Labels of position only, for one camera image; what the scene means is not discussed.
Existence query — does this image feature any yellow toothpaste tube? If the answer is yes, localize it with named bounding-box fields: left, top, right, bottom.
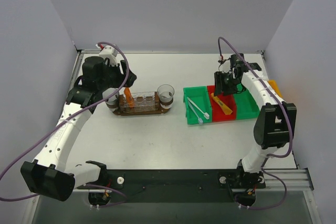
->
left=211, top=93, right=233, bottom=115

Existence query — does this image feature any green plastic bin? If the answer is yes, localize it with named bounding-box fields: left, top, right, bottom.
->
left=183, top=86, right=212, bottom=125
left=233, top=90, right=260, bottom=120

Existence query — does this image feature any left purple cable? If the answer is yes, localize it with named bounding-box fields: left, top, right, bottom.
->
left=0, top=41, right=130, bottom=208

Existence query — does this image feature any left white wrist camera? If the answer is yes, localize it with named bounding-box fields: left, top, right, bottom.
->
left=96, top=44, right=119, bottom=67

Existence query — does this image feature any purple cable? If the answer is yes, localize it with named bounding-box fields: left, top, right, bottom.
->
left=0, top=41, right=130, bottom=208
left=217, top=36, right=294, bottom=210

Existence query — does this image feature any clear acrylic toothbrush holder rack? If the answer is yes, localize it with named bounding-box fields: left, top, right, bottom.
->
left=119, top=91, right=159, bottom=113

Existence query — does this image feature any light blue toothbrush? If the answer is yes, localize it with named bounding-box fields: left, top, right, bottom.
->
left=188, top=101, right=203, bottom=125

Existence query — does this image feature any orange toothpaste tube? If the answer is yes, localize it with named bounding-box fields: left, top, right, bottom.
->
left=124, top=88, right=134, bottom=109

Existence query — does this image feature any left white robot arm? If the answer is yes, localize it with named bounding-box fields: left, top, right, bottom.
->
left=20, top=56, right=136, bottom=201

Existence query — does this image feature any right green plastic bin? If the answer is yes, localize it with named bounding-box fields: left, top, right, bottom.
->
left=233, top=90, right=260, bottom=120

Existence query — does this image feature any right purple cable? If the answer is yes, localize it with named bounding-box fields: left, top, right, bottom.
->
left=217, top=36, right=294, bottom=210

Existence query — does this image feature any dark smoked plastic cup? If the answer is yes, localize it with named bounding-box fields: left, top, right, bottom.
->
left=102, top=88, right=120, bottom=112

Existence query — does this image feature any aluminium extrusion rail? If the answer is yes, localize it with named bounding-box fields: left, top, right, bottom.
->
left=31, top=167, right=314, bottom=193

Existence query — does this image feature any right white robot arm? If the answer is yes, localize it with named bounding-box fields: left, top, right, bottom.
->
left=214, top=54, right=297, bottom=184

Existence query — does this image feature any brown oval wooden tray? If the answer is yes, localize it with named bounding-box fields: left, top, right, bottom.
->
left=113, top=96, right=170, bottom=116

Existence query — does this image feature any left green plastic bin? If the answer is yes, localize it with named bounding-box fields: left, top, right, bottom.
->
left=183, top=86, right=212, bottom=125

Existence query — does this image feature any red plastic bin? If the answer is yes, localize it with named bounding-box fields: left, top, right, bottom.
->
left=207, top=86, right=237, bottom=122

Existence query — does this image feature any yellow plastic bin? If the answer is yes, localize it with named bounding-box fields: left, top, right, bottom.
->
left=268, top=80, right=282, bottom=98

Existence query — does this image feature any white toothbrush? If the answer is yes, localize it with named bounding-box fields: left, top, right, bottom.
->
left=187, top=97, right=210, bottom=119

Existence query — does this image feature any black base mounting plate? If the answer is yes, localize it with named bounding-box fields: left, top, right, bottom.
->
left=76, top=168, right=266, bottom=204

